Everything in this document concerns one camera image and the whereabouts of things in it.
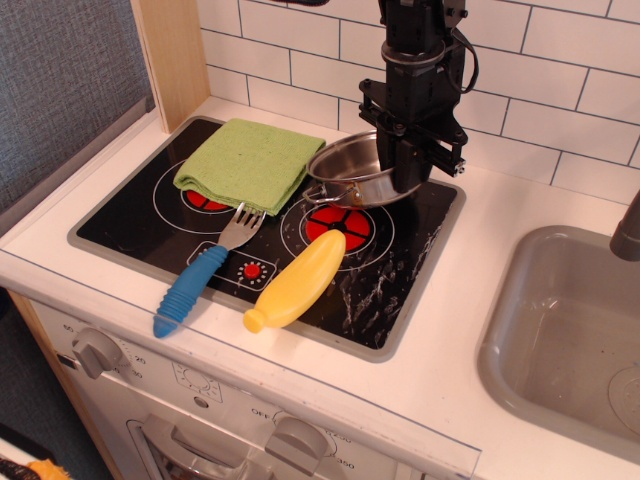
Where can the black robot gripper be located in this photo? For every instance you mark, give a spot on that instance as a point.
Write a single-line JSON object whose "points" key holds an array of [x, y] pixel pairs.
{"points": [[412, 111]]}

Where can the stainless steel pot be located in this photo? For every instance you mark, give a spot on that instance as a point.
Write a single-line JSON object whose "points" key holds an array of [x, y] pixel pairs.
{"points": [[348, 175]]}

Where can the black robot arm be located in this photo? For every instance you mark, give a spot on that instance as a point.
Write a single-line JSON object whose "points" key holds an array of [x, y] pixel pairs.
{"points": [[415, 26]]}

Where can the black toy stove top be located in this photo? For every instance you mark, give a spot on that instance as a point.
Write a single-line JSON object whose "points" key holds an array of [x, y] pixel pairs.
{"points": [[148, 225]]}

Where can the green folded cloth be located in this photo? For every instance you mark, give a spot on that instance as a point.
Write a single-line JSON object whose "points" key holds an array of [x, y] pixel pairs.
{"points": [[249, 162]]}

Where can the yellow plastic banana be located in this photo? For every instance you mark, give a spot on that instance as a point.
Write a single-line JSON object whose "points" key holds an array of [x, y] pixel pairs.
{"points": [[299, 285]]}

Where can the grey faucet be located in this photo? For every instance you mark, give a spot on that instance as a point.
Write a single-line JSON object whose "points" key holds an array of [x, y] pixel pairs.
{"points": [[625, 242]]}

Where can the grey plastic sink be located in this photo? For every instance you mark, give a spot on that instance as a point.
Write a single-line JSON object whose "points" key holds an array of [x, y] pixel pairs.
{"points": [[561, 350]]}

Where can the grey right oven knob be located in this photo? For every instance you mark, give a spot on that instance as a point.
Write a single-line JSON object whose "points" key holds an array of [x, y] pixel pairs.
{"points": [[297, 444]]}

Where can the grey oven knob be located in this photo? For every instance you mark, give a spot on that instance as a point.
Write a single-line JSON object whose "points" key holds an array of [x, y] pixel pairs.
{"points": [[297, 444], [96, 352]]}

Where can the white toy oven front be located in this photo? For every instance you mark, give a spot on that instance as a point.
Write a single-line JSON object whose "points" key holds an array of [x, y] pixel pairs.
{"points": [[158, 418]]}

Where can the grey left oven knob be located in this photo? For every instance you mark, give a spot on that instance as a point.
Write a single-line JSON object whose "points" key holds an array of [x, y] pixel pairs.
{"points": [[96, 352]]}

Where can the orange object at corner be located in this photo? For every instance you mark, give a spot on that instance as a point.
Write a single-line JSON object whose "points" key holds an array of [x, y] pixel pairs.
{"points": [[48, 470]]}

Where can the blue handled metal fork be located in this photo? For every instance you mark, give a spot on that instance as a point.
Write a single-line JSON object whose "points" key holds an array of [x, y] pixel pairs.
{"points": [[183, 294]]}

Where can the wooden side post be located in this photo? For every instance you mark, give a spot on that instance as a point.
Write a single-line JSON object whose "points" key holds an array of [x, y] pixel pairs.
{"points": [[171, 41]]}

